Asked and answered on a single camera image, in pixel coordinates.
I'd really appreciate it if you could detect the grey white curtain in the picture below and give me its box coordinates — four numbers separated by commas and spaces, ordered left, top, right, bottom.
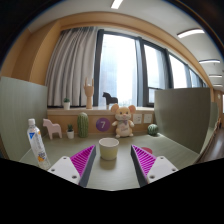
45, 27, 98, 107

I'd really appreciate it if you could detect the small potted plant on table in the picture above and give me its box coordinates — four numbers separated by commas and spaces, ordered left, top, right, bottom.
67, 124, 74, 139

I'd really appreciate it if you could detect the pale yellow paper cup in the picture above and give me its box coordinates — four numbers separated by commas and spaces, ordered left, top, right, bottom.
99, 138, 119, 160

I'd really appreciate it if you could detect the plush mouse toy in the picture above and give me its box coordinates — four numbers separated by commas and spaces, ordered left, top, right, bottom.
111, 104, 136, 138

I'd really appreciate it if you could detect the round green ceramic cactus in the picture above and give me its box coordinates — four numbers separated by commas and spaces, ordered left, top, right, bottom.
148, 124, 158, 136

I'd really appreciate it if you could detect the white wall socket left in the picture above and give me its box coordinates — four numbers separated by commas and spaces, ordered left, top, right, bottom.
133, 114, 142, 124

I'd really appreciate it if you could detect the dark window frame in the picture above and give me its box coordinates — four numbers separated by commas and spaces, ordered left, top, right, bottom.
93, 29, 207, 107

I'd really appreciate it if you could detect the black horse figure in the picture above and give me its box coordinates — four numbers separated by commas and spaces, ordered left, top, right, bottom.
103, 92, 118, 106

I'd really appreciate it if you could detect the white wall socket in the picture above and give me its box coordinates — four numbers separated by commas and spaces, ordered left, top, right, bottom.
133, 114, 142, 124
144, 114, 153, 123

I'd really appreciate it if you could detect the small potted plant on sill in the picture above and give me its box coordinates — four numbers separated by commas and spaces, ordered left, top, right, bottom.
63, 98, 70, 110

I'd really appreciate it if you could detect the pink wooden horse figure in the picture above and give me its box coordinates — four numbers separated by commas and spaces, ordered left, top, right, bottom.
43, 119, 62, 139

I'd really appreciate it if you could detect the clear plastic water bottle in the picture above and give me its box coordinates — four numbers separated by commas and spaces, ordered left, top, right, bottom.
27, 118, 51, 170

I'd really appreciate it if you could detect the red round coaster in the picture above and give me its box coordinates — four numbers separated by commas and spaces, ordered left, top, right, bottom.
142, 147, 153, 154

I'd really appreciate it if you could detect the green partition panel right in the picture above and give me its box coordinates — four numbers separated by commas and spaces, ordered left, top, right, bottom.
154, 88, 211, 153

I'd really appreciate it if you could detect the green partition panel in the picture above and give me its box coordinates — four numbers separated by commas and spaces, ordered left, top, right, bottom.
0, 77, 47, 161
154, 88, 211, 153

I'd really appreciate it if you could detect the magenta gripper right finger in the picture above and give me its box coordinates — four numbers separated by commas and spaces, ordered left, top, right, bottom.
131, 145, 178, 187

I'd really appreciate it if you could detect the tall green ceramic cactus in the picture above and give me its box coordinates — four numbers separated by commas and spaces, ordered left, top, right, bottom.
77, 112, 89, 138

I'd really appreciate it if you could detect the wooden hand model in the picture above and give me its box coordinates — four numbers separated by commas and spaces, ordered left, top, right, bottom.
83, 83, 94, 109

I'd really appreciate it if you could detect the purple number seven sticker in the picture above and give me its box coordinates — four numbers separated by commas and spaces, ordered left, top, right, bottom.
96, 118, 110, 132

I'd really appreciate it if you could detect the white wall socket right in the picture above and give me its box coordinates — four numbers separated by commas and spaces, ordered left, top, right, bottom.
144, 114, 153, 123

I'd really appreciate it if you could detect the green partition panel left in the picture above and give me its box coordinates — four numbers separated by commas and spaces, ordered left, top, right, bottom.
0, 77, 47, 161

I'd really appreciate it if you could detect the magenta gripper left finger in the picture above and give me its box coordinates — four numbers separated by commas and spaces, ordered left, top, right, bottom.
49, 145, 96, 187

